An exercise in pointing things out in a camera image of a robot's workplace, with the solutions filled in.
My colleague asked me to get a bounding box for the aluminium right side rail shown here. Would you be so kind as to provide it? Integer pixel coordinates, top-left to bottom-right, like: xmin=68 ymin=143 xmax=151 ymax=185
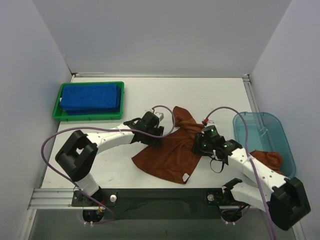
xmin=242 ymin=74 xmax=260 ymax=113

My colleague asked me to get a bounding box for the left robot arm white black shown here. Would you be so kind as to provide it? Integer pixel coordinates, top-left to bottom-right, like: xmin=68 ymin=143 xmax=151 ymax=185
xmin=55 ymin=111 xmax=164 ymax=197

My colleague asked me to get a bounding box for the folded blue towel stack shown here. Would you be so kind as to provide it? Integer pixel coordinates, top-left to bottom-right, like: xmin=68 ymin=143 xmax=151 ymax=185
xmin=59 ymin=83 xmax=122 ymax=115

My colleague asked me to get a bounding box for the teal transparent plastic bin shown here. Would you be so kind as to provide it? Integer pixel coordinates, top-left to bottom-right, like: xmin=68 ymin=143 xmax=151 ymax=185
xmin=233 ymin=112 xmax=296 ymax=178

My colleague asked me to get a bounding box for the green plastic tray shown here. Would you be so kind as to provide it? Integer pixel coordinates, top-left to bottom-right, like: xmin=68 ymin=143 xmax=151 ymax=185
xmin=52 ymin=81 xmax=125 ymax=122

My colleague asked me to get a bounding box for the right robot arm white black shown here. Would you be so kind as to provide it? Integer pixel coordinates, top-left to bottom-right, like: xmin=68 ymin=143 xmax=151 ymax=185
xmin=192 ymin=132 xmax=311 ymax=231

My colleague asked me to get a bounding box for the aluminium back rail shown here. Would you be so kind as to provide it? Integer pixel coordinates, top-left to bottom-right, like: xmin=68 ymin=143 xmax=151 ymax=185
xmin=73 ymin=72 xmax=251 ymax=79

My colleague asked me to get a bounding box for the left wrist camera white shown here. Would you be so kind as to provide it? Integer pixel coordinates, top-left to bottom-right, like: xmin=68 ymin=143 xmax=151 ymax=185
xmin=150 ymin=108 xmax=164 ymax=122

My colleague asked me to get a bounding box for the rust orange towel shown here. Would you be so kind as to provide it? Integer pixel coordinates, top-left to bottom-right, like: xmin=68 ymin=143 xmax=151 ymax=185
xmin=250 ymin=150 xmax=284 ymax=175
xmin=131 ymin=106 xmax=204 ymax=185

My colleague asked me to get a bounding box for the aluminium front frame rail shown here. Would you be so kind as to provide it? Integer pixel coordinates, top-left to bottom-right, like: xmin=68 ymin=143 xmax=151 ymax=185
xmin=27 ymin=186 xmax=298 ymax=210

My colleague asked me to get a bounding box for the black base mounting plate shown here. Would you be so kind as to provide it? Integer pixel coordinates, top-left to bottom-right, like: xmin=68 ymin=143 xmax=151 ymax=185
xmin=81 ymin=188 xmax=250 ymax=223

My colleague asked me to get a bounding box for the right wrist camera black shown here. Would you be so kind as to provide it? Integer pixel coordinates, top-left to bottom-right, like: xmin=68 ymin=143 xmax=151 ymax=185
xmin=201 ymin=118 xmax=220 ymax=143

